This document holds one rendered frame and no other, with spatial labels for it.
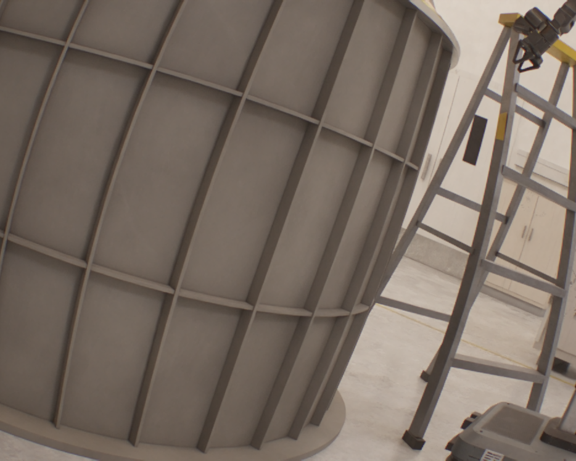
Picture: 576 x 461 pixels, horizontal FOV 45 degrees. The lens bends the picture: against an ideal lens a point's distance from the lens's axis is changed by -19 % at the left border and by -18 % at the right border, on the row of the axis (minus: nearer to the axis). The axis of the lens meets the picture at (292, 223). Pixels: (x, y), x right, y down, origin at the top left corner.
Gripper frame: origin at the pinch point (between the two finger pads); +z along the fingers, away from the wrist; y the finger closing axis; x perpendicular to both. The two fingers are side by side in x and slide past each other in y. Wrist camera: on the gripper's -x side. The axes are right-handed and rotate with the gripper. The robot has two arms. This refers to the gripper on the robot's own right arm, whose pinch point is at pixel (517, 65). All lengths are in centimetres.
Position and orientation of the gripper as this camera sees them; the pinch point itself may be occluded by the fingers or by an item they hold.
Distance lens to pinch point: 228.8
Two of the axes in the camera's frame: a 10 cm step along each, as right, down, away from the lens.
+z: -7.1, 6.5, 2.9
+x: 5.6, 7.6, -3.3
